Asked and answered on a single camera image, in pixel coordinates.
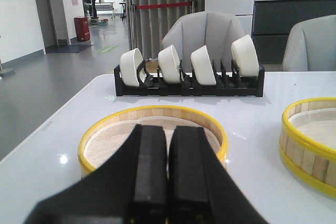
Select grey chair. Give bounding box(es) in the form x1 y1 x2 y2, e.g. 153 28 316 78
282 15 335 72
161 11 245 72

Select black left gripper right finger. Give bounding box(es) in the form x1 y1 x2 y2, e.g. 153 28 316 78
169 126 266 223

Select white bowl far right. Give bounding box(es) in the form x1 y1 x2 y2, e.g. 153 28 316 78
231 35 259 77

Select black dish rack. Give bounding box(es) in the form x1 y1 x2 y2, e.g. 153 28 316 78
114 60 265 97

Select bamboo steamer tray yellow rims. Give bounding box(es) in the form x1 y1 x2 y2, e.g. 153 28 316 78
78 105 228 177

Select red barrier belt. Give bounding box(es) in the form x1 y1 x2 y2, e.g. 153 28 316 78
136 1 193 9

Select grey chair right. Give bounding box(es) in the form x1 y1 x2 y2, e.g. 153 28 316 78
282 15 335 72

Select red trash bin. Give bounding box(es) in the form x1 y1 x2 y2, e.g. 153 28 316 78
74 17 90 41

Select white bowl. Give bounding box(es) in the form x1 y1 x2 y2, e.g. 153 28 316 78
191 45 216 86
158 45 180 84
231 35 259 77
120 48 143 87

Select grey chair left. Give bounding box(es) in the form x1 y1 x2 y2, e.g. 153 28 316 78
161 11 245 72

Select dark grey counter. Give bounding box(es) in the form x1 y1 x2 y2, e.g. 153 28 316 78
251 0 335 65

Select white bowl far left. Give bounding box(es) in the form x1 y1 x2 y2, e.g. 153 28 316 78
120 48 143 87

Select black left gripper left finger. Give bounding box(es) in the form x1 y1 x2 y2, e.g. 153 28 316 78
25 125 167 223

